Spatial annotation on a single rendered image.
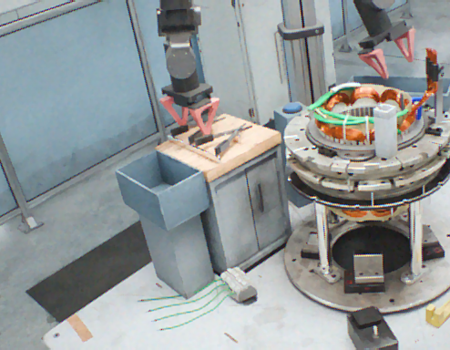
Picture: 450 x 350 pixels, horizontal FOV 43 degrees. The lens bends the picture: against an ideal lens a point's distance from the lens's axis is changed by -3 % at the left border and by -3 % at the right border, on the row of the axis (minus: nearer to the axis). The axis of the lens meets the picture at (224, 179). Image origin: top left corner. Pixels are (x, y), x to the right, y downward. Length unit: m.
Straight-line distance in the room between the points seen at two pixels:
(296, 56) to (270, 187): 0.42
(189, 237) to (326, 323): 0.32
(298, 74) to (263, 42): 1.89
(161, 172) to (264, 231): 0.26
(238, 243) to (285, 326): 0.22
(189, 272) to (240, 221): 0.15
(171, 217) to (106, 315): 0.30
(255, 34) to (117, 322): 2.38
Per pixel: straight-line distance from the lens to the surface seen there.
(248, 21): 3.33
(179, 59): 1.10
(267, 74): 3.49
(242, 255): 1.28
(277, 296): 1.23
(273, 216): 1.30
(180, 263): 1.21
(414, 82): 1.46
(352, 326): 1.09
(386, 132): 1.00
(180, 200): 1.12
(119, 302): 1.32
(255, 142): 1.20
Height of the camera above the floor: 1.60
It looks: 29 degrees down
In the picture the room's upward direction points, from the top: 11 degrees counter-clockwise
